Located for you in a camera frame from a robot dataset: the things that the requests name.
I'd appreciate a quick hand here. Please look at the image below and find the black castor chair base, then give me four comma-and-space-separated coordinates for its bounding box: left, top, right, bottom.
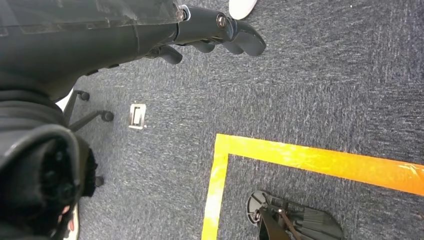
62, 90, 115, 188

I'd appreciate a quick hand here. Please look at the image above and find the clear plastic hand cover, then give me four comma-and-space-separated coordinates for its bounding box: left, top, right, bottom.
0, 0, 185, 34

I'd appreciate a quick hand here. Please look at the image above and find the yellow floor tape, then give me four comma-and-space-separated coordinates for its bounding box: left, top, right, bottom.
201, 133, 424, 240

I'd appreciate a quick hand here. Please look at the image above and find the metal floor socket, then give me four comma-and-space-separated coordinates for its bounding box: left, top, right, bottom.
128, 103, 147, 130

